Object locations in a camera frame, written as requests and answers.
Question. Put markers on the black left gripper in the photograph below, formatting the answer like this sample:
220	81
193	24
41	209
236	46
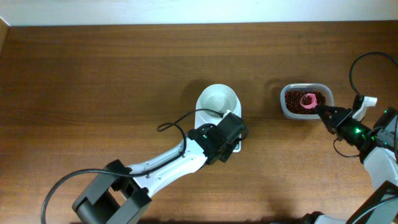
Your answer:
227	151

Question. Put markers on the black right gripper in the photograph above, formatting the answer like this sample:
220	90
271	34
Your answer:
336	118

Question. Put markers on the pink plastic measuring scoop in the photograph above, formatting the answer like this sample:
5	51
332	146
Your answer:
308	101

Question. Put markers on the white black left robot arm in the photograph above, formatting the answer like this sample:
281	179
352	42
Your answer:
123	193

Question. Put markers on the white round bowl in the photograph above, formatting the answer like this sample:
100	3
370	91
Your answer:
220	98

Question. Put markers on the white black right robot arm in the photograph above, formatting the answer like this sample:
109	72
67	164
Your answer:
377	148

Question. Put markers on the red beans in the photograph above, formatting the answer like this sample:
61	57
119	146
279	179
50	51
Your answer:
292	101

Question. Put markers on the clear plastic bean container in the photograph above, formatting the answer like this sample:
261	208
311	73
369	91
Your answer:
323	89

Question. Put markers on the white digital kitchen scale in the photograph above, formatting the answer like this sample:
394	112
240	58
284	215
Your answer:
204	117

